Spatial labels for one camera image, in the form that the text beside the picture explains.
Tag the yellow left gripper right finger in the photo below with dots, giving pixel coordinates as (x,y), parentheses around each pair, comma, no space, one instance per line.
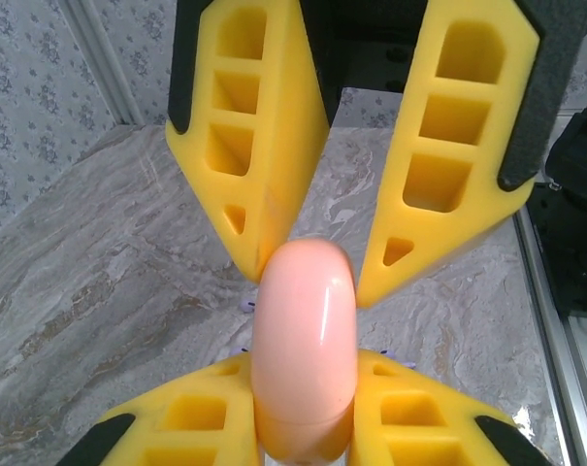
(419,427)

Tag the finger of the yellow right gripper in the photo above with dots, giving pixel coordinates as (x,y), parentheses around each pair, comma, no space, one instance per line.
(511,121)
(283,121)

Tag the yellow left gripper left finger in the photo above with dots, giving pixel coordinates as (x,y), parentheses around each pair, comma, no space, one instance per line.
(186,422)

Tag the pink round charging case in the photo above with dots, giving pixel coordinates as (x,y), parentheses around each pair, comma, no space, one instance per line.
(303,340)

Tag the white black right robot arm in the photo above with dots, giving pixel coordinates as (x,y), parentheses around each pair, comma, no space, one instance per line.
(579,145)

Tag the long aluminium base rail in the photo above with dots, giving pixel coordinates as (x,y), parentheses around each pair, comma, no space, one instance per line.
(560,364)

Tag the aluminium corner post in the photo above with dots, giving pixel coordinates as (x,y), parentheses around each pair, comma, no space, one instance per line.
(111,63)

